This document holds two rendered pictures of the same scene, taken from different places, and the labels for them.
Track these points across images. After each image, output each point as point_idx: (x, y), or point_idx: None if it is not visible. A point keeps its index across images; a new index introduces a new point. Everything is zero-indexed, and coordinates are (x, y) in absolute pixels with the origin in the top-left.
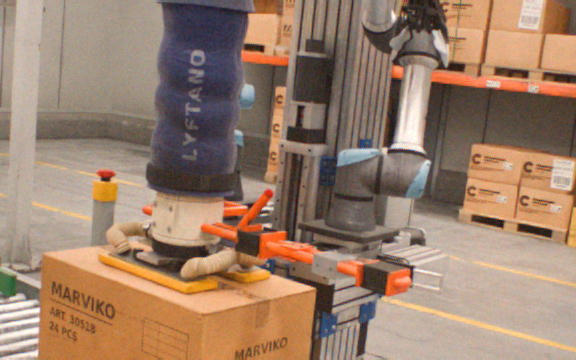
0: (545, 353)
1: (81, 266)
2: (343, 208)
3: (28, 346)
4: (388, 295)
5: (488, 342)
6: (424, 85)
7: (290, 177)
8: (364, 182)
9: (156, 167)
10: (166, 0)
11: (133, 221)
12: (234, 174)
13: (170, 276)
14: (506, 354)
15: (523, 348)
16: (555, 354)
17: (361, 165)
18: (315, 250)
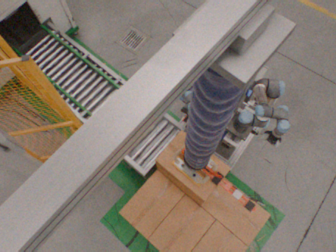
0: (309, 16)
1: (168, 169)
2: (239, 128)
3: (146, 135)
4: (250, 212)
5: (287, 10)
6: (273, 103)
7: None
8: (247, 125)
9: (187, 164)
10: (189, 153)
11: (178, 151)
12: (209, 160)
13: (193, 180)
14: (293, 21)
15: (301, 13)
16: (313, 16)
17: (247, 123)
18: (232, 188)
